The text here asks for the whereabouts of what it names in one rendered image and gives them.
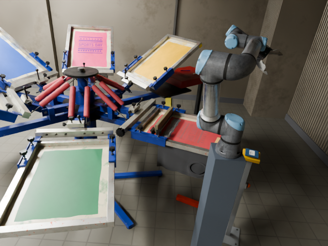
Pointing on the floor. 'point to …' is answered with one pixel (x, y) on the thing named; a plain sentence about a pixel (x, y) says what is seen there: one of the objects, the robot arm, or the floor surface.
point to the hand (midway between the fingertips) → (275, 65)
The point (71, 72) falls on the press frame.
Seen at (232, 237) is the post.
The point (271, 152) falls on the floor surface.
